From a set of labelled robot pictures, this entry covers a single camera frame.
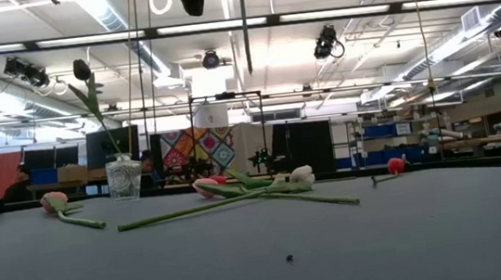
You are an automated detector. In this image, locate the white tulip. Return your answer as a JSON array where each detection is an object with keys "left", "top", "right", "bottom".
[{"left": 112, "top": 164, "right": 319, "bottom": 233}]

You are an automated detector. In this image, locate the black monitor screen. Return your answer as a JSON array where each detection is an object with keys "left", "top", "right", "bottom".
[{"left": 83, "top": 125, "right": 142, "bottom": 171}]

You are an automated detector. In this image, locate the person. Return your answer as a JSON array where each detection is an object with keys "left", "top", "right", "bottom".
[
  {"left": 137, "top": 148, "right": 163, "bottom": 190},
  {"left": 0, "top": 162, "right": 36, "bottom": 204}
]

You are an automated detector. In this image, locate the black overhead light bar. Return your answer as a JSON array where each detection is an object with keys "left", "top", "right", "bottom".
[{"left": 0, "top": 0, "right": 501, "bottom": 57}]

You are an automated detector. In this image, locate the black panel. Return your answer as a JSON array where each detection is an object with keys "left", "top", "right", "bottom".
[{"left": 269, "top": 118, "right": 337, "bottom": 178}]

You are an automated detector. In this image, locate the clear glass vase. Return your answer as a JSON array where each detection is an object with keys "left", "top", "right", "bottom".
[{"left": 103, "top": 150, "right": 147, "bottom": 204}]

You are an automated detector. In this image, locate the pink tulip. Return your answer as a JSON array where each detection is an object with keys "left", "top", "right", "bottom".
[
  {"left": 191, "top": 160, "right": 361, "bottom": 223},
  {"left": 39, "top": 186, "right": 108, "bottom": 236}
]

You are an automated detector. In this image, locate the black vertical rod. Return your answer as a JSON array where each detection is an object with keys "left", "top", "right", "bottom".
[{"left": 238, "top": 0, "right": 255, "bottom": 75}]

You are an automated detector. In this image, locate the blue storage bin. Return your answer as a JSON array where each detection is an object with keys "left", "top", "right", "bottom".
[
  {"left": 363, "top": 121, "right": 414, "bottom": 140},
  {"left": 334, "top": 146, "right": 427, "bottom": 172},
  {"left": 29, "top": 167, "right": 59, "bottom": 186}
]

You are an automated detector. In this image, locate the black cubic rig frame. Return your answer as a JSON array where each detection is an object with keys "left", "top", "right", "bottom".
[{"left": 187, "top": 88, "right": 272, "bottom": 184}]

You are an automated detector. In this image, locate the cardboard box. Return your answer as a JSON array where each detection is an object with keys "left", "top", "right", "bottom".
[{"left": 56, "top": 162, "right": 91, "bottom": 185}]

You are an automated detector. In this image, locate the blue-grey table mat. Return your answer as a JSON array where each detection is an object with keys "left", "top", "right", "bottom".
[{"left": 0, "top": 154, "right": 501, "bottom": 280}]

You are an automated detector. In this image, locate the white hanging box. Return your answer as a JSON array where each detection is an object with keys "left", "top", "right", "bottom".
[{"left": 191, "top": 102, "right": 230, "bottom": 131}]

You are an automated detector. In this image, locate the yellow hanging cord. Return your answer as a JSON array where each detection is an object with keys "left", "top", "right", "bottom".
[{"left": 408, "top": 0, "right": 444, "bottom": 159}]

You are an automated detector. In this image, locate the colourful patchwork quilt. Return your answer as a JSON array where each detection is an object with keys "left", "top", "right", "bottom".
[{"left": 159, "top": 123, "right": 239, "bottom": 184}]

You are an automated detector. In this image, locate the red tulip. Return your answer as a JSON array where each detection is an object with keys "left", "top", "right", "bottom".
[{"left": 368, "top": 155, "right": 409, "bottom": 188}]

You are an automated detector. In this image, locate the thin hanging cord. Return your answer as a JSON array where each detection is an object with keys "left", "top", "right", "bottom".
[
  {"left": 130, "top": 0, "right": 152, "bottom": 147},
  {"left": 140, "top": 0, "right": 163, "bottom": 135}
]

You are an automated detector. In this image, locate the black tulip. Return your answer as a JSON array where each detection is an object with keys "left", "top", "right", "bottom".
[{"left": 65, "top": 55, "right": 124, "bottom": 167}]

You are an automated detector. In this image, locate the wooden workbench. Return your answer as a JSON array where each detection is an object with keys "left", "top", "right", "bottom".
[{"left": 436, "top": 134, "right": 501, "bottom": 152}]

